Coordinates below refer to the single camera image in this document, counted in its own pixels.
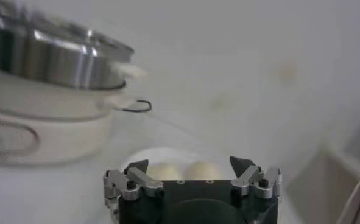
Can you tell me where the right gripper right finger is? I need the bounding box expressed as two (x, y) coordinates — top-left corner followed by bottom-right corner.
(229, 156), (283, 200)

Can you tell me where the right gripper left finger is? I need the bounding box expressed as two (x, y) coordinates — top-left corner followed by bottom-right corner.
(102, 159), (164, 208)

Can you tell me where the white steamed baozi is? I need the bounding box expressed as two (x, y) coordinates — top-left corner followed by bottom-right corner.
(183, 161), (222, 181)
(147, 163), (183, 181)

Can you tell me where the perforated steel steamer basket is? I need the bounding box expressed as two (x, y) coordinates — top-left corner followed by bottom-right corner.
(0, 0), (135, 91)

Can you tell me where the large white round plate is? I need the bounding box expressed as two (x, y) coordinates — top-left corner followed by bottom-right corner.
(121, 147), (231, 181)

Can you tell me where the black cooker power cord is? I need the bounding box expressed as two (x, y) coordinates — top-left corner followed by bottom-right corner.
(115, 99), (153, 113)

